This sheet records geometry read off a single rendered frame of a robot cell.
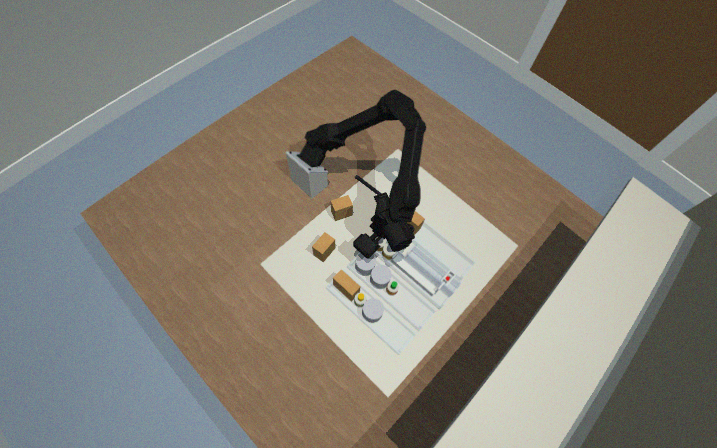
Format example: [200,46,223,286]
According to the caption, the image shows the black thin bar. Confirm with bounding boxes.
[355,175,382,195]

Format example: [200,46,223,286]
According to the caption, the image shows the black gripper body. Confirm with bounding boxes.
[353,216,386,258]

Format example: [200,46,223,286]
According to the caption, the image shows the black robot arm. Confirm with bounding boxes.
[296,90,426,252]

